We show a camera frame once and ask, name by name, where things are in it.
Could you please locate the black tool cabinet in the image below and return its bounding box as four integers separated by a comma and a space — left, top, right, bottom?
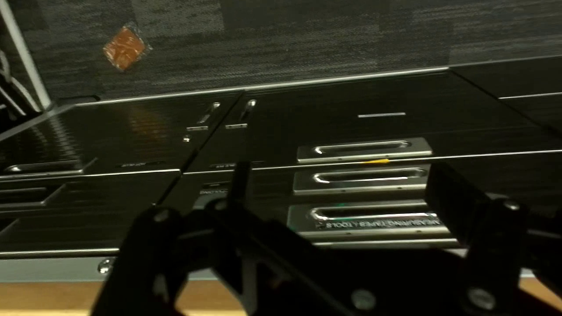
0, 55, 562, 285

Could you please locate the black cabinet drawer with tools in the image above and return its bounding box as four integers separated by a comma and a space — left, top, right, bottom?
173, 195, 562, 260

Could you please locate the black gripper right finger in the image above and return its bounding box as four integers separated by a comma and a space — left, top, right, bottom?
423, 162, 562, 316

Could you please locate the black drawer with steel handle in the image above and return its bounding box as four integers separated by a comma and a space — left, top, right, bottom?
186, 69, 562, 176
180, 153, 562, 204

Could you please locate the white metal pole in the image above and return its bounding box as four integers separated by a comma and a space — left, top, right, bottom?
0, 0, 56, 114

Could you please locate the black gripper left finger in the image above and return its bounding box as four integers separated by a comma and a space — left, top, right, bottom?
89, 160, 254, 316

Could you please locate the orange wrapper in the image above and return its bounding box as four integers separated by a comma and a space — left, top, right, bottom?
101, 23, 152, 74

